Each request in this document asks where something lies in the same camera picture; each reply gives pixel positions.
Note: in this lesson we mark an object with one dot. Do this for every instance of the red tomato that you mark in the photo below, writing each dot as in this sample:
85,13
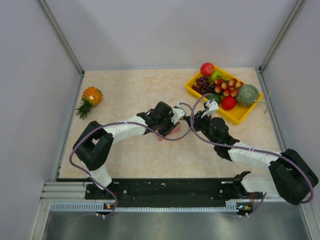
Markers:
228,103

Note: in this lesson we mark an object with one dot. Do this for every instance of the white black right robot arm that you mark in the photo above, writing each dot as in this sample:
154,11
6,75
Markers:
284,174

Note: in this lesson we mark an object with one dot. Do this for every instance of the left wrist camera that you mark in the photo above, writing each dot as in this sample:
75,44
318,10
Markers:
178,113

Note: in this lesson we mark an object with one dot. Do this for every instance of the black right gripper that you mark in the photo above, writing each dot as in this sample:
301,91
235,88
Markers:
197,119

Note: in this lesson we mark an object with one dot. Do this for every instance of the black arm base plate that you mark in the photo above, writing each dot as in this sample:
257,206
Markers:
172,192

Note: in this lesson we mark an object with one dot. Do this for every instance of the yellow plastic tray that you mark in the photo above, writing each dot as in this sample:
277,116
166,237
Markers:
234,116

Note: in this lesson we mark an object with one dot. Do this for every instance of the green apple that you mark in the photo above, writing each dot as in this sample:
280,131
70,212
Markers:
217,74

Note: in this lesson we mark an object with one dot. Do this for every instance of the red apple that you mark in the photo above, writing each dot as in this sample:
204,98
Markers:
207,69

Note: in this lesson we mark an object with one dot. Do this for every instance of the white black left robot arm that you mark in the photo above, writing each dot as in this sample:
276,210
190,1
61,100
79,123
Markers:
94,144

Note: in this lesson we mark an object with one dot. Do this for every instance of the white slotted cable duct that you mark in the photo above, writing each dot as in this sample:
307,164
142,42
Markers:
101,207

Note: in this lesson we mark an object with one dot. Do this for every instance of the orange toy pineapple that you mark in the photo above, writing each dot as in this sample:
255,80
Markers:
91,97

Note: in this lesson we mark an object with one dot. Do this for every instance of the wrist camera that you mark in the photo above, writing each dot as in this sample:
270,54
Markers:
178,113
210,106

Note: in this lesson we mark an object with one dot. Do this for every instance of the green netted melon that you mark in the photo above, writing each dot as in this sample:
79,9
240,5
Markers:
247,95

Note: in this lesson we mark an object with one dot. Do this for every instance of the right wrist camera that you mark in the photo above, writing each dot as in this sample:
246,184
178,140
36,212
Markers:
210,106

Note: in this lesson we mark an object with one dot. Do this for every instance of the green lime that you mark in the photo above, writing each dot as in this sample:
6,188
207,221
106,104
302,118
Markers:
215,97

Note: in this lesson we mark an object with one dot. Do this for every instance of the pink express box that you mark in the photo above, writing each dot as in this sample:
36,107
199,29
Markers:
173,131

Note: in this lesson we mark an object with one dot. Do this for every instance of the dark purple grape bunch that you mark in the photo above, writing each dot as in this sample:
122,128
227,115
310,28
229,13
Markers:
204,86

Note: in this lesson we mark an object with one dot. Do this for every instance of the red-yellow cherry bunch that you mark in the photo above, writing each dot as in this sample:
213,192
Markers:
227,88

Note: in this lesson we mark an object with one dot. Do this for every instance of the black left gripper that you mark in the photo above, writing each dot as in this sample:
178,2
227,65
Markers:
171,126

